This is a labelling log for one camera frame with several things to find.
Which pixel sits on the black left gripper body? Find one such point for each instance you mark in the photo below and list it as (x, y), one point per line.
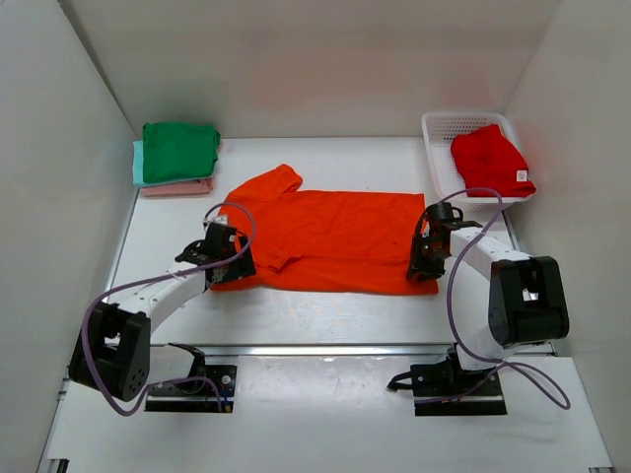
(239, 268)

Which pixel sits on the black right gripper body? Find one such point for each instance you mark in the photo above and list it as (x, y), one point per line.
(426, 259)

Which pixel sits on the orange t shirt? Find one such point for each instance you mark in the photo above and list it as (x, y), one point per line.
(325, 241)

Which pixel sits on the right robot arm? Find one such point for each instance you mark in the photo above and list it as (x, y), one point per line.
(526, 307)

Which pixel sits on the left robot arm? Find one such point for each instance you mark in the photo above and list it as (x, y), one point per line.
(114, 353)

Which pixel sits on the pink folded t shirt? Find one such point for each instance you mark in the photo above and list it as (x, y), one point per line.
(190, 188)

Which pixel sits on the red t shirt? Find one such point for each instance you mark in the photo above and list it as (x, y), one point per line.
(486, 158)

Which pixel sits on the green folded t shirt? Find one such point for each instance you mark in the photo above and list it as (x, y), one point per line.
(178, 151)

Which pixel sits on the white plastic basket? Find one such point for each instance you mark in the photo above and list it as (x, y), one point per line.
(439, 129)

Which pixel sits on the teal folded t shirt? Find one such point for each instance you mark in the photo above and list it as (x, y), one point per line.
(138, 170)

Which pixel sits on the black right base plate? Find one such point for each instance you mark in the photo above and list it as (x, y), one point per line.
(443, 390)

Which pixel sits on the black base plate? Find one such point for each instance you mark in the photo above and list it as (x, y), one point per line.
(443, 390)
(199, 397)

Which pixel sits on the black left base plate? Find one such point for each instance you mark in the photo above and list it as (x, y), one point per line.
(199, 397)

